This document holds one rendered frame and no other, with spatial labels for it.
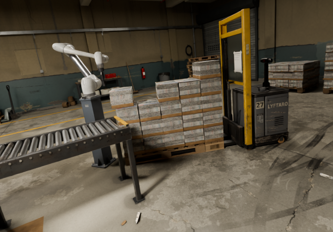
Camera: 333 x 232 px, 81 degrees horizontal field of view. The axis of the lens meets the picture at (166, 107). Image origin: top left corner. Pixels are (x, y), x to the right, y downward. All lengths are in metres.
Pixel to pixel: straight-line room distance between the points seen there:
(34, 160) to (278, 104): 2.86
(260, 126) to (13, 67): 8.34
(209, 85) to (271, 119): 1.00
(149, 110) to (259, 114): 1.50
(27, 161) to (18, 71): 7.44
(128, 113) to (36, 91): 6.78
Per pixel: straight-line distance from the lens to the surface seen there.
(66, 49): 2.98
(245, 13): 2.76
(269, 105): 3.04
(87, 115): 2.89
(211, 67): 2.75
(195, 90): 2.71
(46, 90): 9.11
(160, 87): 2.61
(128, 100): 2.63
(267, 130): 3.13
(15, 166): 1.89
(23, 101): 9.21
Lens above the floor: 1.38
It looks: 14 degrees down
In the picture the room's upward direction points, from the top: 7 degrees counter-clockwise
